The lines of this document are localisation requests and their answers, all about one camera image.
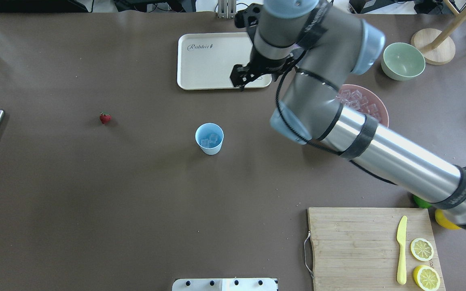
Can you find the green lime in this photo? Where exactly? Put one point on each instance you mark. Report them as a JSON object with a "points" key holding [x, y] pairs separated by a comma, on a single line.
{"points": [[421, 203]]}

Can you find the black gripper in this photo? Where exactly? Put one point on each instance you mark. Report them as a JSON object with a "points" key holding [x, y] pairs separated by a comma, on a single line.
{"points": [[263, 64]]}

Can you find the green bowl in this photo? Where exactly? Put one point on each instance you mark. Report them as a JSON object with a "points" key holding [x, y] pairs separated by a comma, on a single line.
{"points": [[402, 62]]}

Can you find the yellow lemon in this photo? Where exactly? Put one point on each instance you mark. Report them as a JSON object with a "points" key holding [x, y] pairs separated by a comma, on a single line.
{"points": [[444, 222]]}

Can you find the ice cubes pile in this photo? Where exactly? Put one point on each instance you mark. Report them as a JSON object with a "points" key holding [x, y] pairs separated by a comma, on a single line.
{"points": [[358, 101]]}

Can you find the yellow plastic knife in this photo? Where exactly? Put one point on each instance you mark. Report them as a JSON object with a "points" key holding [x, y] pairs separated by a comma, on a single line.
{"points": [[401, 234]]}

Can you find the cream rabbit tray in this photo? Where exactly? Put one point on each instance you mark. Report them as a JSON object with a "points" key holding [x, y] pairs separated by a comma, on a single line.
{"points": [[205, 61]]}

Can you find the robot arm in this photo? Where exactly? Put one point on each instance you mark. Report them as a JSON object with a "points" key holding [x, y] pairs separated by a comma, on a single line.
{"points": [[325, 45]]}

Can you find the light blue cup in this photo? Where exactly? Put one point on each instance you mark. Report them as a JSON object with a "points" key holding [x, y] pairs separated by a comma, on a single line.
{"points": [[206, 129]]}

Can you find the lemon slice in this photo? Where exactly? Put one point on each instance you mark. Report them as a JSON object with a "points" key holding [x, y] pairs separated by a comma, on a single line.
{"points": [[422, 249]]}

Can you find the red strawberry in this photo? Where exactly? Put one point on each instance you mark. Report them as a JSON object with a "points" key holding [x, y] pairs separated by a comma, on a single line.
{"points": [[105, 117]]}

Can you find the pink bowl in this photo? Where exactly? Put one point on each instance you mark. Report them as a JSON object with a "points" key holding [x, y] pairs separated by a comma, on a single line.
{"points": [[372, 107]]}

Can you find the lemon half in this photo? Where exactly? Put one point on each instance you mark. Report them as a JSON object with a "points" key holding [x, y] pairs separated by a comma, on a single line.
{"points": [[426, 278]]}

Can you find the wooden cutting board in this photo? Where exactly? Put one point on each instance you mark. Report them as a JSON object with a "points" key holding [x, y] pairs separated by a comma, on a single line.
{"points": [[355, 249]]}

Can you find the clear ice cube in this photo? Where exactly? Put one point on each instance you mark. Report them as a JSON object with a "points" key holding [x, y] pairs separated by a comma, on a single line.
{"points": [[210, 141]]}

